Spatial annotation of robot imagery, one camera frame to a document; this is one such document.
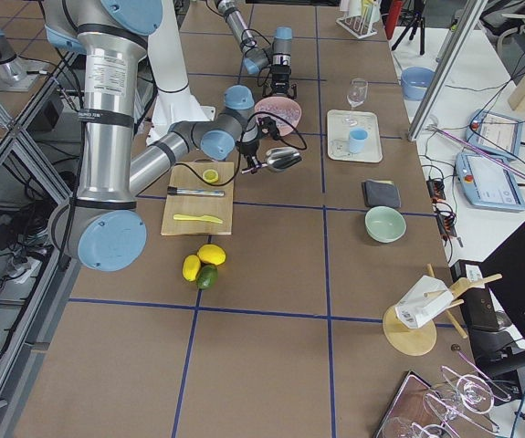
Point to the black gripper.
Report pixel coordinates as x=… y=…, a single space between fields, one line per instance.
x=247 y=149
x=281 y=76

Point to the pink bowl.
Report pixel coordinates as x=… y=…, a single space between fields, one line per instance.
x=286 y=128

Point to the metal ice scoop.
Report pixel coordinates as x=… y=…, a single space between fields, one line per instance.
x=280 y=159

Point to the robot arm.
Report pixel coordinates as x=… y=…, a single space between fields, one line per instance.
x=99 y=224
x=269 y=60

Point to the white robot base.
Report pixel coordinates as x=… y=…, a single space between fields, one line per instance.
x=175 y=101

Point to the small blue cup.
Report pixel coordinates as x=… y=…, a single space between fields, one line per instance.
x=356 y=140

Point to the white serving tray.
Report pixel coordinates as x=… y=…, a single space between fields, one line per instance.
x=338 y=132

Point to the clear wine glass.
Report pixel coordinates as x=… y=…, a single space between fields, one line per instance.
x=356 y=96

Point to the yellow plastic knife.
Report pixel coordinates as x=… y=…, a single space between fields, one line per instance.
x=198 y=218

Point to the yellow lemon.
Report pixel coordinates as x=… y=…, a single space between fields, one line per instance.
x=212 y=254
x=191 y=267

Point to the grey yellow cloth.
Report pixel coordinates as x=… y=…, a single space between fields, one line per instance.
x=378 y=193

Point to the large blue bowl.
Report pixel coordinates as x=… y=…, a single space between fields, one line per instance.
x=415 y=82

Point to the green lime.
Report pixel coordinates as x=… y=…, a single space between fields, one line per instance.
x=207 y=277

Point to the green bowl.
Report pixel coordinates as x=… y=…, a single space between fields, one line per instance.
x=385 y=224

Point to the black tripod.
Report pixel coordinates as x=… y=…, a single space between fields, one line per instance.
x=416 y=25

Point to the blue teach pendant far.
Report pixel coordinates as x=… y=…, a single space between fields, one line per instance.
x=495 y=133

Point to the blue teach pendant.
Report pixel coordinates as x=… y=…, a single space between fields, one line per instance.
x=488 y=184
x=495 y=133

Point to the blue teach pendant near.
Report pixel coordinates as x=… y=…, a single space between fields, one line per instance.
x=488 y=184

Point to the wooden paper towel stand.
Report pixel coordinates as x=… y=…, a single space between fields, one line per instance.
x=409 y=324

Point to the hanging wine glasses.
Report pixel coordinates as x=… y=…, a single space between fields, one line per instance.
x=459 y=403

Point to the white wire cup rack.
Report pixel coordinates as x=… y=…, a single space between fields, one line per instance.
x=359 y=17

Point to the aluminium frame post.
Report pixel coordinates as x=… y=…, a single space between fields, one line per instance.
x=467 y=23

